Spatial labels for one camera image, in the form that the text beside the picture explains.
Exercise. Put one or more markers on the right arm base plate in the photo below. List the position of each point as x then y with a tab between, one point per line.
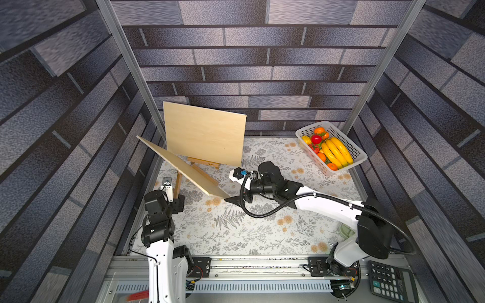
319	266

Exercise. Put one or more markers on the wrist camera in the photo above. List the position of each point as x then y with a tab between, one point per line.
167	188
242	177

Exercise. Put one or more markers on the green clear plastic bag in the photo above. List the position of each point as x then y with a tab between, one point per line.
345	231

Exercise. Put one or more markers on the floral table mat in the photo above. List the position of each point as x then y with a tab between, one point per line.
210	226

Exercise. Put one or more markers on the orange fruit top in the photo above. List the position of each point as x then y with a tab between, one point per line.
322	133

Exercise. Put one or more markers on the red object on floor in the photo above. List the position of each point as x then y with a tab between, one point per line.
139	297

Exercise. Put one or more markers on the yellow lemon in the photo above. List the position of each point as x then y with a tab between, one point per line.
307	140

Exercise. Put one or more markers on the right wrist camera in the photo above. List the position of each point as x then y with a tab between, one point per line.
242	177

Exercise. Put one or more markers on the red strawberry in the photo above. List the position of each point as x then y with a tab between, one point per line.
315	148

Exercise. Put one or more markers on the black calculator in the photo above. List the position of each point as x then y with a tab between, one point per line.
392	283

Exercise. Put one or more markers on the red apple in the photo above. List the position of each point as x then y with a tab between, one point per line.
316	140

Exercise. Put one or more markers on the orange fruit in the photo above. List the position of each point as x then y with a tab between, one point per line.
331	165
322	133

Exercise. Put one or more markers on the aluminium frame post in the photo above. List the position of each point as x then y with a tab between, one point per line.
113	24
409	18

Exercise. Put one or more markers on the orange fruit bottom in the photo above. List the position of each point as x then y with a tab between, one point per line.
331	165

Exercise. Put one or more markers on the yellow banana bunch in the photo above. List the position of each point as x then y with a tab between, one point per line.
336	152

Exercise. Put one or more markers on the left aluminium frame post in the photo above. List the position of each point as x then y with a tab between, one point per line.
113	24

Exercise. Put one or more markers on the right aluminium frame post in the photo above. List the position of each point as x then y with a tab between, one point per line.
409	18

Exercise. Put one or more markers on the plywood board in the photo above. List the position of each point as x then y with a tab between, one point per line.
205	134
205	186

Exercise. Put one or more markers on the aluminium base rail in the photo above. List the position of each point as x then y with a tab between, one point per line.
241	275

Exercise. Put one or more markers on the white plastic basket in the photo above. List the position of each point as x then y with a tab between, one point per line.
356	152

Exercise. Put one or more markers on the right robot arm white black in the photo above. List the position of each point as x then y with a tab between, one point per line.
372	232

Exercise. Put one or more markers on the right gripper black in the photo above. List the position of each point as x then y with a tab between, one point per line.
244	194

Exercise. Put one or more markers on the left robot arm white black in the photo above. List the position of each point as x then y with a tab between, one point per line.
169	266

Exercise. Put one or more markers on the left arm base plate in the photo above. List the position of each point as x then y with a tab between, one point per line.
200	268

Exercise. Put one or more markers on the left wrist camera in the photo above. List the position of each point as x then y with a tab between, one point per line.
167	188

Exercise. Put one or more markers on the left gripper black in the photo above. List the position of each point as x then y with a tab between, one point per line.
177	203

